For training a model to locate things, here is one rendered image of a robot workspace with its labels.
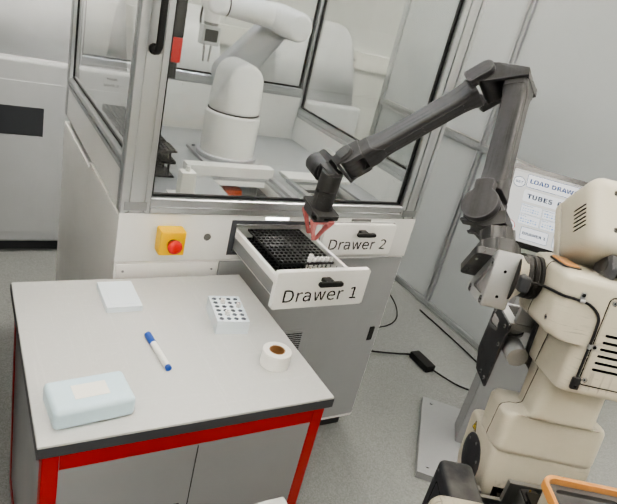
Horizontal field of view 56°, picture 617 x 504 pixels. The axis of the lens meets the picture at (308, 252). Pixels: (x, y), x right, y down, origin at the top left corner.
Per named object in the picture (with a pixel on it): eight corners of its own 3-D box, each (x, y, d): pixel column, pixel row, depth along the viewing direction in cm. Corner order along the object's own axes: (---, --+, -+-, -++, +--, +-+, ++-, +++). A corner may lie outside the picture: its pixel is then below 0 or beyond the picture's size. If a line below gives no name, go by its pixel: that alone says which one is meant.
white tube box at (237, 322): (247, 334, 148) (250, 321, 147) (215, 334, 145) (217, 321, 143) (236, 308, 158) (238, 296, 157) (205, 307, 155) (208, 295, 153)
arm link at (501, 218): (505, 229, 112) (512, 243, 116) (505, 187, 117) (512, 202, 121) (459, 236, 117) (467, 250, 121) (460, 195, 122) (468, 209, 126)
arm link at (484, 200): (535, 49, 130) (545, 81, 137) (476, 59, 138) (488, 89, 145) (494, 218, 113) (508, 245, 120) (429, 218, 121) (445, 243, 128)
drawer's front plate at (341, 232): (388, 254, 204) (397, 225, 199) (318, 255, 189) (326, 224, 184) (385, 251, 205) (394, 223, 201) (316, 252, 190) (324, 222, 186)
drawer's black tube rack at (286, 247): (328, 281, 169) (334, 262, 166) (275, 284, 160) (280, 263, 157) (294, 247, 186) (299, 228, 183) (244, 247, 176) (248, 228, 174)
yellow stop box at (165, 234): (184, 256, 161) (188, 233, 159) (158, 257, 158) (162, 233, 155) (178, 248, 165) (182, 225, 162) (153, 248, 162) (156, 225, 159)
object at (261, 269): (354, 296, 165) (360, 277, 162) (274, 301, 152) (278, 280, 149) (291, 234, 195) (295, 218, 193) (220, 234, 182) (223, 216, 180)
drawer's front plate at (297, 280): (361, 303, 165) (371, 269, 161) (270, 310, 150) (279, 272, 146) (357, 300, 166) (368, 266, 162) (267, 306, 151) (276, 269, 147)
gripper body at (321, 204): (322, 201, 161) (329, 178, 157) (338, 222, 154) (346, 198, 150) (301, 201, 158) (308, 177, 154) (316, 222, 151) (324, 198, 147)
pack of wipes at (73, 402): (119, 385, 120) (122, 367, 118) (135, 415, 113) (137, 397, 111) (41, 399, 111) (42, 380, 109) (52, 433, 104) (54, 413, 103)
